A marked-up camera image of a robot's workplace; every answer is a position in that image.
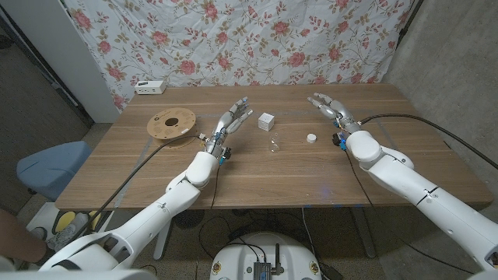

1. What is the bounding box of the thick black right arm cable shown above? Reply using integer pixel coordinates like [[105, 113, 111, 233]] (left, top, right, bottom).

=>
[[358, 113, 498, 171]]

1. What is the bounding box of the white robot torso base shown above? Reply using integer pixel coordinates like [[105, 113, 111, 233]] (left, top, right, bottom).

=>
[[209, 232, 323, 280]]

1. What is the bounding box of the white cabinet panel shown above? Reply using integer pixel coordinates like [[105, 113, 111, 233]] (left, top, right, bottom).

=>
[[0, 0, 121, 124]]

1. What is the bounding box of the black backdrop pole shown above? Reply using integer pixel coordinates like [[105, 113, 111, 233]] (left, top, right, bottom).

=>
[[395, 0, 425, 38]]

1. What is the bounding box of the person's bare forearm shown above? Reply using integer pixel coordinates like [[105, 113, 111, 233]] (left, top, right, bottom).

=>
[[0, 208, 48, 264]]

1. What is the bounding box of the grey table leg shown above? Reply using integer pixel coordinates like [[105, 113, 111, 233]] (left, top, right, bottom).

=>
[[352, 206, 377, 259]]

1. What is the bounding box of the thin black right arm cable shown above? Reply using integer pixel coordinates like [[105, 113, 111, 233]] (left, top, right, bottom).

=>
[[343, 149, 476, 275]]

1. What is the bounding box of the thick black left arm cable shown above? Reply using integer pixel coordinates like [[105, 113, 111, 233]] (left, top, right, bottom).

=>
[[71, 133, 204, 241]]

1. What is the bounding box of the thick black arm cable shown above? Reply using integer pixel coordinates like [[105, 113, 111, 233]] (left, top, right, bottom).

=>
[[358, 113, 498, 171], [71, 133, 204, 241]]

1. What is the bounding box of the black power brick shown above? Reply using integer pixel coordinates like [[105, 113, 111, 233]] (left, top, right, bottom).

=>
[[318, 263, 344, 280]]

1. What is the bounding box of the blue stool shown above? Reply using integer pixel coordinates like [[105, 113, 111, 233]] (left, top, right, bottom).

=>
[[16, 140, 93, 202]]

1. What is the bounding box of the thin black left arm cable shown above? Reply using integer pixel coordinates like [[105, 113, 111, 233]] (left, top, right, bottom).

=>
[[209, 162, 223, 210]]

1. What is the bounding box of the grey floor cable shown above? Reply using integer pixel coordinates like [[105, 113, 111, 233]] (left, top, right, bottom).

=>
[[301, 208, 326, 273]]

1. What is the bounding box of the white cube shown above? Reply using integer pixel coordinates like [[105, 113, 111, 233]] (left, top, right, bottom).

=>
[[258, 112, 275, 132]]

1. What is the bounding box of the white power strip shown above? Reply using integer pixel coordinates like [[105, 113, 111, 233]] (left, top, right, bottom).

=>
[[134, 80, 167, 96]]

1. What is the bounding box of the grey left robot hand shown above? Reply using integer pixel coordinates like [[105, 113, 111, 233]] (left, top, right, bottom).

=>
[[202, 96, 254, 157]]

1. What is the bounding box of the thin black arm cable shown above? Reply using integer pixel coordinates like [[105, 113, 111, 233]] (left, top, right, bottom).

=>
[[343, 149, 476, 275], [209, 162, 223, 210]]

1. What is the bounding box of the clear medicine bottle white cap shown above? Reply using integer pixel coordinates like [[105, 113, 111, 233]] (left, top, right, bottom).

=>
[[269, 132, 282, 154]]

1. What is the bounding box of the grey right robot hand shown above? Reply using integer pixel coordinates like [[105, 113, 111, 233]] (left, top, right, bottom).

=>
[[307, 92, 363, 136]]

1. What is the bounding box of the white table leg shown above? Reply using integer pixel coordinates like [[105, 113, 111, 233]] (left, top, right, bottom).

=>
[[153, 217, 175, 261]]

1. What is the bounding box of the cardboard filament reel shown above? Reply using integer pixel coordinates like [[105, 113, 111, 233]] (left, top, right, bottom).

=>
[[146, 107, 199, 150]]

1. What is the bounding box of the floral backdrop cloth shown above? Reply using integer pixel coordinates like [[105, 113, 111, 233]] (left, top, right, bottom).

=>
[[61, 0, 416, 114]]

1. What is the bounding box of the white sneaker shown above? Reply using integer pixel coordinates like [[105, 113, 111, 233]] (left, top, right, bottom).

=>
[[46, 212, 90, 252]]

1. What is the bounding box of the black round floor base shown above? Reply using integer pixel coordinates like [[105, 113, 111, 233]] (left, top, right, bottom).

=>
[[173, 209, 206, 229]]

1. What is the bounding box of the grey electronics module with antenna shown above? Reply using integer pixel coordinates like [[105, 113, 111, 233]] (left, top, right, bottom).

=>
[[253, 243, 285, 280]]

